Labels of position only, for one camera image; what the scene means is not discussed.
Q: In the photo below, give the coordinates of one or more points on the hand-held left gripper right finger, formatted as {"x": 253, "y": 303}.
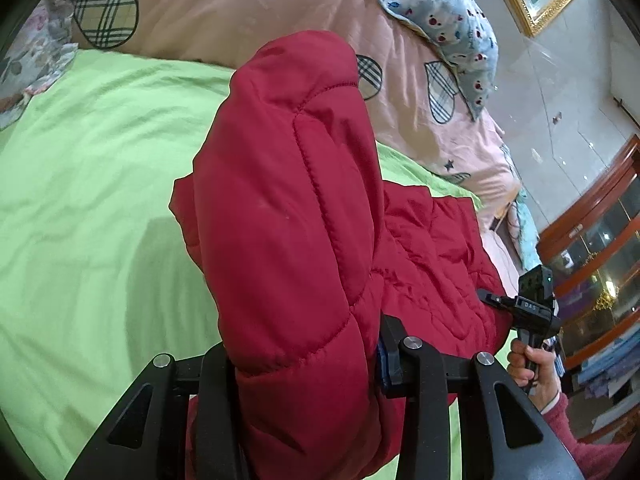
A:
{"x": 383, "y": 367}

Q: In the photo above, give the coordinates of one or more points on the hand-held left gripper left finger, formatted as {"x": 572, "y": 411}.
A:
{"x": 215, "y": 385}

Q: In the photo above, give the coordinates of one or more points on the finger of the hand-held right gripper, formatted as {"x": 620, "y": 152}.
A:
{"x": 492, "y": 299}

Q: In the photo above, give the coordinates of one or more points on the red quilted jacket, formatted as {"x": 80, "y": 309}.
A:
{"x": 300, "y": 210}

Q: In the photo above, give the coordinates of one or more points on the person's right forearm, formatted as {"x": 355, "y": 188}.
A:
{"x": 590, "y": 455}

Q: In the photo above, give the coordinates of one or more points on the person's right hand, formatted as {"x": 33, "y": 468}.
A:
{"x": 542, "y": 365}

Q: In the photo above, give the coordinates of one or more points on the light blue cloth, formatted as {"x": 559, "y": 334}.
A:
{"x": 524, "y": 230}

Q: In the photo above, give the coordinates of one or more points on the wooden glass cabinet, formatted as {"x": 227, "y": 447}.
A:
{"x": 600, "y": 240}

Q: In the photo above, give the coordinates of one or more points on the stack of folded cloths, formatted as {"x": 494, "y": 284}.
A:
{"x": 610, "y": 372}

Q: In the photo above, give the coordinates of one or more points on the green bed sheet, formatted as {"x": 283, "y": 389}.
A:
{"x": 90, "y": 210}

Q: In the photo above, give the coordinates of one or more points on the blue bear print pillow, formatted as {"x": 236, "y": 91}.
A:
{"x": 440, "y": 20}

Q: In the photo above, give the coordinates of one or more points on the floral ruffled pillow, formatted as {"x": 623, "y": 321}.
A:
{"x": 30, "y": 60}

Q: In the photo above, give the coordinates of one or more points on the pink heart print duvet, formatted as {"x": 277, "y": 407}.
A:
{"x": 250, "y": 0}

